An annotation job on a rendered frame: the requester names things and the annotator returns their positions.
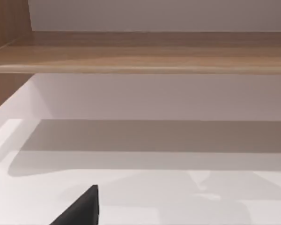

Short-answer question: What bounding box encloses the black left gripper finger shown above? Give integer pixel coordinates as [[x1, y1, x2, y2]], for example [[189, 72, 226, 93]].
[[49, 184, 100, 225]]

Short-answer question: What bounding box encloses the wooden open shelf unit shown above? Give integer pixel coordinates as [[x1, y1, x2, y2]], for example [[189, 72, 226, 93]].
[[0, 0, 281, 114]]

